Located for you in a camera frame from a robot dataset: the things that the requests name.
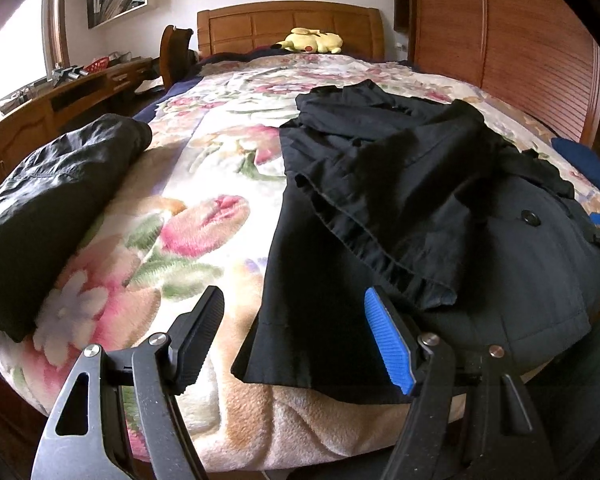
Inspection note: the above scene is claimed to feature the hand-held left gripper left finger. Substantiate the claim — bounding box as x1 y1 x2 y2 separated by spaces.
31 285 226 480

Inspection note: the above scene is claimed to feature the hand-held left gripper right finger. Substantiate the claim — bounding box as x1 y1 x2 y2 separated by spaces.
364 286 556 480

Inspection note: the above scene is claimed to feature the black trench coat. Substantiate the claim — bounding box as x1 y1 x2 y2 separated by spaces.
230 79 600 406

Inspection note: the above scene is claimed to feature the blue cloth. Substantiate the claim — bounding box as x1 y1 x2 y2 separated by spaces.
552 137 600 196

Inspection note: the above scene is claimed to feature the floral blanket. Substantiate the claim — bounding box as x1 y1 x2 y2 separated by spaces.
0 52 600 471

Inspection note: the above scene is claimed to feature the folded dark garment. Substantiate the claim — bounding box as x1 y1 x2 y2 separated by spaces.
0 113 153 343

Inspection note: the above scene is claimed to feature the wooden slatted wardrobe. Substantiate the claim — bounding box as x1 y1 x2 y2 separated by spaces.
394 0 600 148

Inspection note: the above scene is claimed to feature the wooden desk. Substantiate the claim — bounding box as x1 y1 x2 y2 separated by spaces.
0 55 153 196

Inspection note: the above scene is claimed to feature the wooden chair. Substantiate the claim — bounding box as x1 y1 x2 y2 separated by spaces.
160 25 198 88

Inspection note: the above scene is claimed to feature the yellow plush toy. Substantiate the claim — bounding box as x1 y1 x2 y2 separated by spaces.
275 27 343 55

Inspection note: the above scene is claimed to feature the wooden bed headboard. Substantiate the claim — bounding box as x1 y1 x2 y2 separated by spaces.
196 1 385 61

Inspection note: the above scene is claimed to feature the window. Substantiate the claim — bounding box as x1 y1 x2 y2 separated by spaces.
0 0 68 111

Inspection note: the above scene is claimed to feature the row of books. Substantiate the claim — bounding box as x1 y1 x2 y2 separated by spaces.
87 0 146 28

